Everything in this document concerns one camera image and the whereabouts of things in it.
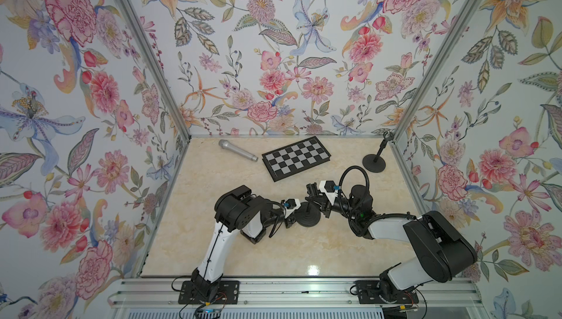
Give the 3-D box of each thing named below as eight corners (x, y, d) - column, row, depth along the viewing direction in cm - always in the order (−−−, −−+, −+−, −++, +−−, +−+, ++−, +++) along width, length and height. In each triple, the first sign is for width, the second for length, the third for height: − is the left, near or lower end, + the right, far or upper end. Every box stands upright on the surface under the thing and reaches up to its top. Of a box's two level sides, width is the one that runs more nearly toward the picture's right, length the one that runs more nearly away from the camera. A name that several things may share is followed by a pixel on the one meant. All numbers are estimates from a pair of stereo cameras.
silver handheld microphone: (219, 147, 119) (217, 142, 116) (223, 143, 122) (222, 138, 119) (253, 165, 112) (253, 160, 109) (258, 160, 114) (257, 155, 111)
